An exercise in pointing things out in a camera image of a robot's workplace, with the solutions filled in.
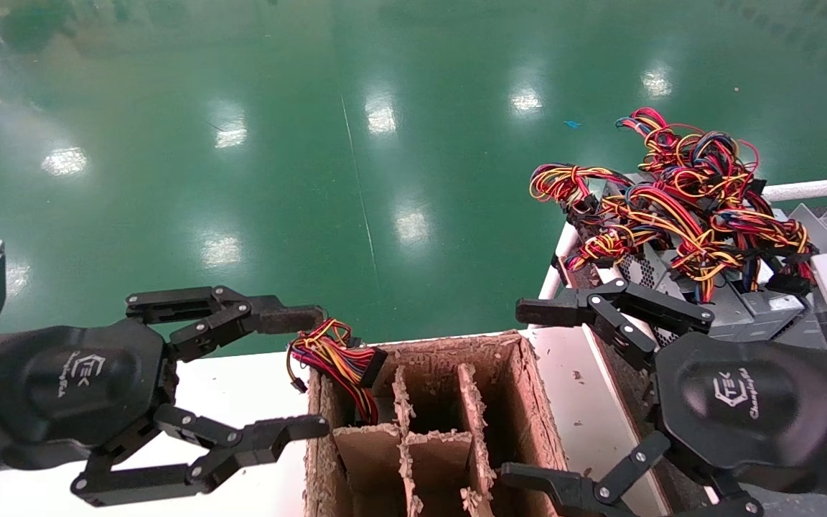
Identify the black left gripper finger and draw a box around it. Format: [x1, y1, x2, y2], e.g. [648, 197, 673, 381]
[125, 285, 326, 362]

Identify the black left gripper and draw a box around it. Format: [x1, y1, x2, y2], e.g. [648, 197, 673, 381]
[0, 319, 330, 508]

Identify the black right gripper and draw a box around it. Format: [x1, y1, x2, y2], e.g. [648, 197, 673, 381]
[500, 278, 827, 517]

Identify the brown cardboard box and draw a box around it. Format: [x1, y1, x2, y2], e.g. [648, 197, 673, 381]
[304, 330, 566, 517]

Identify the cardboard divider grid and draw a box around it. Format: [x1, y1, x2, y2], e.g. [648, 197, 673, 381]
[332, 363, 498, 517]

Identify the silver mesh power supply unit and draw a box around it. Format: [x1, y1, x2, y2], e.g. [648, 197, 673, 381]
[615, 246, 681, 347]

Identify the grey power supply unit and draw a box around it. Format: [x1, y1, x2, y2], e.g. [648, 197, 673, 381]
[701, 281, 813, 343]

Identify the wire harness with black connector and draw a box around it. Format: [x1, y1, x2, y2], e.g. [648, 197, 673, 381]
[286, 319, 389, 426]

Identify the looped red yellow wire bundle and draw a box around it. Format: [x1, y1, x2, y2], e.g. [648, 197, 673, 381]
[528, 164, 634, 213]

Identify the multicolored wire harness tangle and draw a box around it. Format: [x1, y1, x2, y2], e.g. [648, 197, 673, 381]
[564, 107, 818, 304]

